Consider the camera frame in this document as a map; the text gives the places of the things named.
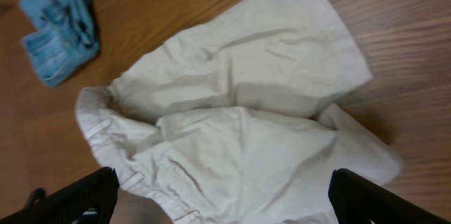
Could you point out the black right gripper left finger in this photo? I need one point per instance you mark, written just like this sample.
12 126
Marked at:
91 199

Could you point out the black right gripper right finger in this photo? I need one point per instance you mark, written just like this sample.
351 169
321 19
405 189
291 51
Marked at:
356 200

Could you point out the beige cotton shorts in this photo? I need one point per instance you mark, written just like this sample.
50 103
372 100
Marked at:
235 120

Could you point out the folded blue denim jeans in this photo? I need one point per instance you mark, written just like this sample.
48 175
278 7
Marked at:
65 37

